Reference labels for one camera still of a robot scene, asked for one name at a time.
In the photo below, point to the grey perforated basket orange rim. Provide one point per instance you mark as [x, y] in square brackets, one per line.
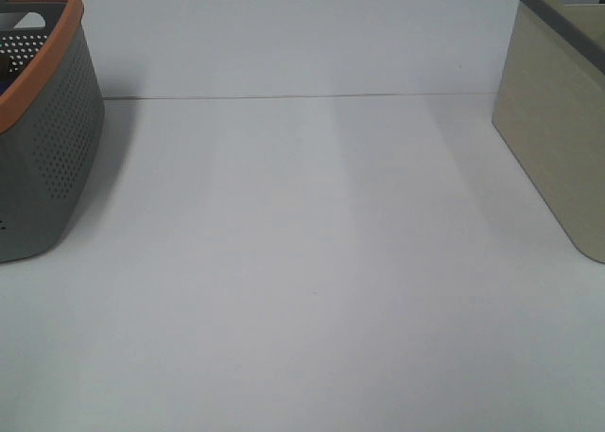
[52, 117]

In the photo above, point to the beige basket grey rim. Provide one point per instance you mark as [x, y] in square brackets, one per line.
[549, 111]

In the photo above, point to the dark item inside grey basket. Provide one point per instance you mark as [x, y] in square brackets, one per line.
[5, 81]

